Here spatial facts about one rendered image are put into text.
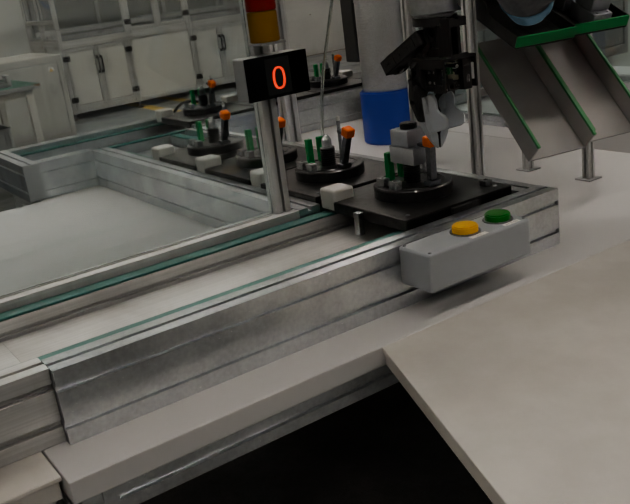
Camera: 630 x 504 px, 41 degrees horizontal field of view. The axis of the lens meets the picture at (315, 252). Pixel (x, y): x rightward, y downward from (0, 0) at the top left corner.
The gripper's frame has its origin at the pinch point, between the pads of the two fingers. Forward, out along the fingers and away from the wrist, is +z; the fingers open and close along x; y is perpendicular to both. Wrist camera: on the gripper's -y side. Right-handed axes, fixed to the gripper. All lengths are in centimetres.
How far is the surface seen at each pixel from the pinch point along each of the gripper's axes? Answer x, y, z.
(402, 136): -2.0, -6.0, -0.4
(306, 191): -10.4, -25.5, 10.1
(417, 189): -3.3, -1.9, 8.1
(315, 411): -41, 18, 27
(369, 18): 54, -84, -14
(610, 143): 118, -54, 32
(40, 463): -76, 12, 21
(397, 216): -11.2, 1.9, 10.1
